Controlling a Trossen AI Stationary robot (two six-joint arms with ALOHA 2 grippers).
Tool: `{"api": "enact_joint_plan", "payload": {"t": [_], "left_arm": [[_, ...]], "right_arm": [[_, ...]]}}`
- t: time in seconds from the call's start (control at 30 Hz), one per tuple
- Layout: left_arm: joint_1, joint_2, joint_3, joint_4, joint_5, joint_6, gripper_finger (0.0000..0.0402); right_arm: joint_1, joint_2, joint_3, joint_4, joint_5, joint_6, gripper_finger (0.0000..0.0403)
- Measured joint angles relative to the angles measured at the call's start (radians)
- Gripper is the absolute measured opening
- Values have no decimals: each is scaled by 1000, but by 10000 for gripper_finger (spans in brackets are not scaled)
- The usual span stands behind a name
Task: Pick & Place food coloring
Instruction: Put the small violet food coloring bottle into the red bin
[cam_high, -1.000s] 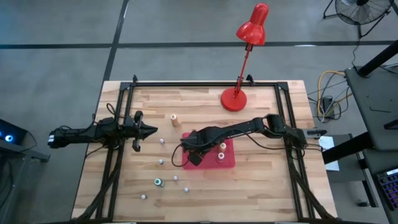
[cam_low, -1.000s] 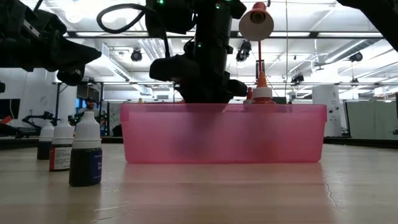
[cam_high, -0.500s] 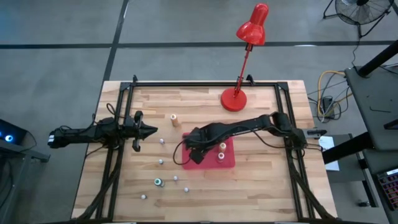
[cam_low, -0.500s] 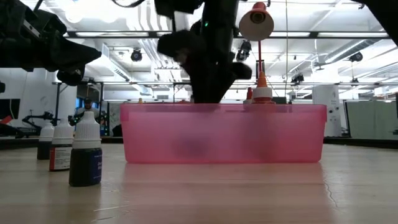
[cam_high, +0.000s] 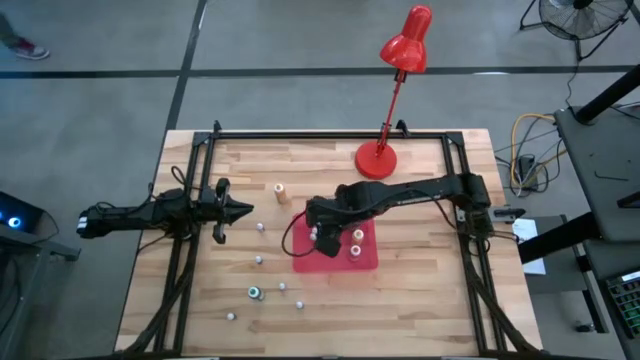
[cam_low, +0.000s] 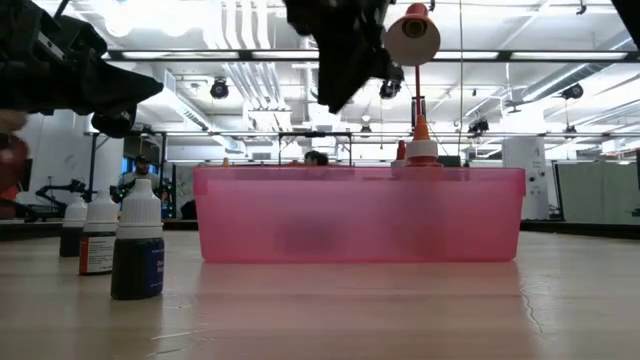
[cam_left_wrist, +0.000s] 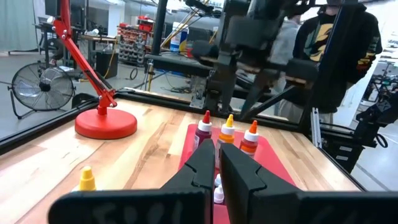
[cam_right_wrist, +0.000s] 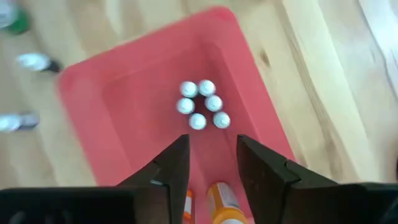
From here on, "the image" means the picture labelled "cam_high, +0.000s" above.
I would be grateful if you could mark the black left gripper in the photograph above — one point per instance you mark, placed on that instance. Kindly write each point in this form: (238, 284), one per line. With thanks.
(215, 210)

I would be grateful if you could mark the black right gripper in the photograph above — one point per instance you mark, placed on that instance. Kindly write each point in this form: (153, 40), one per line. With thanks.
(330, 245)

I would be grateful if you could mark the green large food coloring bottle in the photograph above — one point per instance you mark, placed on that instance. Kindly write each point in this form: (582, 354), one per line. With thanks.
(255, 293)

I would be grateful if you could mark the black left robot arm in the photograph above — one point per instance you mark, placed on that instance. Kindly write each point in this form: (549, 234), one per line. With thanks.
(125, 216)

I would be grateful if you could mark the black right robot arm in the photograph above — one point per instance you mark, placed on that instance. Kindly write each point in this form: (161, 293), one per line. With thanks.
(410, 192)

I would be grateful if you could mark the pink translucent plastic bin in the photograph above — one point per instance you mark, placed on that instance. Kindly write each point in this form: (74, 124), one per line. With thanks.
(365, 265)

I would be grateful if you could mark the white paper sheet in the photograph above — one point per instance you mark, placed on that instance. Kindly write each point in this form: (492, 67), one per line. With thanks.
(527, 230)

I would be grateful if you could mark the grey metal stand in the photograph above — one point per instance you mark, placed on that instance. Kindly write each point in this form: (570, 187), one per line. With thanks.
(35, 247)

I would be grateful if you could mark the black power adapter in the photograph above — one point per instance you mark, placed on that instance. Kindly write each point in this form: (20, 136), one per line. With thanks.
(526, 164)

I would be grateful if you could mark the red desk lamp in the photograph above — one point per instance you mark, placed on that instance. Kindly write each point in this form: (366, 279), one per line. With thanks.
(407, 45)

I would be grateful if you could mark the black computer with blue light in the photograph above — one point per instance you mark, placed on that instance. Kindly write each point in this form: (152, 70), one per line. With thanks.
(20, 210)

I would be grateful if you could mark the black stand leg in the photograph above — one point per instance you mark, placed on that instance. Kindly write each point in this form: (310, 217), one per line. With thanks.
(555, 237)

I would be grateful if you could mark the person's shoe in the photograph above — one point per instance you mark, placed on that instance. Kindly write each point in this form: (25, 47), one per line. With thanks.
(31, 50)

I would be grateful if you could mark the small black caster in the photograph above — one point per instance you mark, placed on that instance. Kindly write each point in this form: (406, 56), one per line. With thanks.
(582, 327)

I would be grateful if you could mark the grey side table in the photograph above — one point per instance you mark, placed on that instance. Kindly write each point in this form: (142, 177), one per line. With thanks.
(600, 165)

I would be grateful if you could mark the black hex key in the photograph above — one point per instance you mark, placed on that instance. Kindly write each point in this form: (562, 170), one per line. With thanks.
(610, 176)

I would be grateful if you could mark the person's leg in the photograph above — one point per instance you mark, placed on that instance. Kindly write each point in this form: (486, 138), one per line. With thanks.
(6, 30)

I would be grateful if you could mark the keyboard with colored keys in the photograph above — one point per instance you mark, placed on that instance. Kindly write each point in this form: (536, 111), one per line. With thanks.
(627, 300)

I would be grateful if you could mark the black diagonal pole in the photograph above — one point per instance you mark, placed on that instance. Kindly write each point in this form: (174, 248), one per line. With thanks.
(607, 95)

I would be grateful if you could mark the black floor fan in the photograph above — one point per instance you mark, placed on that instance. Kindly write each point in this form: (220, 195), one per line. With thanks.
(582, 4)

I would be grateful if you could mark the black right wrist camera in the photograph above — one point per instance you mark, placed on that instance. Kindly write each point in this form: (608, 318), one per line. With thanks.
(317, 212)

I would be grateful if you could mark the black metal table frame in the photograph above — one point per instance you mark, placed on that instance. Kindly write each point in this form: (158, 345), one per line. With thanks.
(275, 135)

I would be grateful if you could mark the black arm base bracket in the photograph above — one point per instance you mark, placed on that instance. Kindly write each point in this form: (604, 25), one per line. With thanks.
(507, 214)

